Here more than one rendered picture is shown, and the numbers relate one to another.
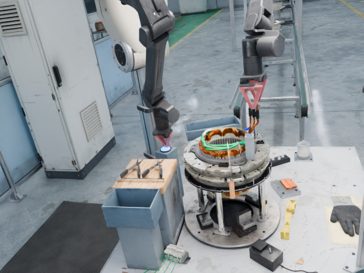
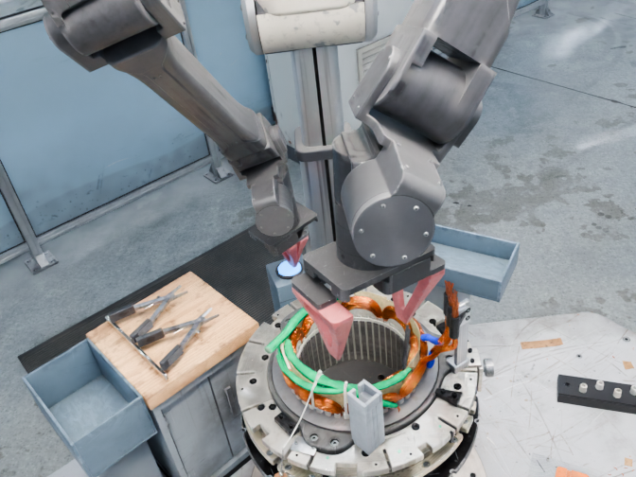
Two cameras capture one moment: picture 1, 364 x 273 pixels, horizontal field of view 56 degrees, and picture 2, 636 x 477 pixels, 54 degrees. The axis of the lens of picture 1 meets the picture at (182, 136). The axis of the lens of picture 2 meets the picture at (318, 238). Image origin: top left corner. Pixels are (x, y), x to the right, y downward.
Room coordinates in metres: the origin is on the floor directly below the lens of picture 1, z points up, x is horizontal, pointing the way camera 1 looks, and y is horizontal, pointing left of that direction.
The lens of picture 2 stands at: (0.65, -0.46, 1.74)
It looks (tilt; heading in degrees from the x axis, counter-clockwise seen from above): 37 degrees down; 35
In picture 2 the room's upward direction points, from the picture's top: 7 degrees counter-clockwise
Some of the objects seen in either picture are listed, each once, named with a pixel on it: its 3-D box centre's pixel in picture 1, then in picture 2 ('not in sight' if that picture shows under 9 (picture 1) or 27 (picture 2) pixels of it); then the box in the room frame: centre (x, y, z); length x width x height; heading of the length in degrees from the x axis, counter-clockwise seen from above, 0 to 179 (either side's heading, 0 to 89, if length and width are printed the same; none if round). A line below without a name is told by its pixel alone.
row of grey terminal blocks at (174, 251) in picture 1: (176, 253); not in sight; (0.94, 0.08, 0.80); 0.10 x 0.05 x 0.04; 55
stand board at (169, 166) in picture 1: (146, 175); (172, 333); (1.10, 0.15, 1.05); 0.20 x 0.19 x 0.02; 163
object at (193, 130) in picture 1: (214, 150); (436, 305); (1.45, -0.15, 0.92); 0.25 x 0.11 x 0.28; 92
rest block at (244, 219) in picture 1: (246, 219); not in sight; (1.02, -0.19, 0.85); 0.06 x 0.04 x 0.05; 113
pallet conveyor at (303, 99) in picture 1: (280, 34); not in sight; (6.89, -2.25, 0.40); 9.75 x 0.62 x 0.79; 161
